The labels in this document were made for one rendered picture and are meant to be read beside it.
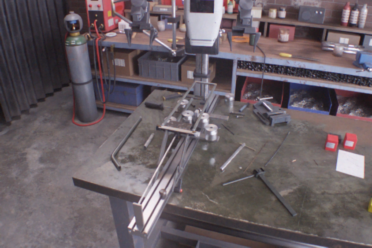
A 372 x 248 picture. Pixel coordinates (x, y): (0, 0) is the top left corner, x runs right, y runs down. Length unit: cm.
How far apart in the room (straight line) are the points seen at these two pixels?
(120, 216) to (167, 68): 178
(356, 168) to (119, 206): 93
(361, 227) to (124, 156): 86
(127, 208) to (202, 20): 113
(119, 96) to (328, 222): 255
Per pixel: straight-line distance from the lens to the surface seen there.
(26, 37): 356
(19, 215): 238
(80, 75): 296
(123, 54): 291
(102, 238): 205
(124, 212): 123
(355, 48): 292
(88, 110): 313
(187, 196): 100
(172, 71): 277
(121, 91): 312
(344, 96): 316
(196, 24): 180
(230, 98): 151
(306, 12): 304
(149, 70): 286
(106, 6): 315
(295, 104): 274
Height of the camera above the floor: 160
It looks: 29 degrees down
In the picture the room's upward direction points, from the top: straight up
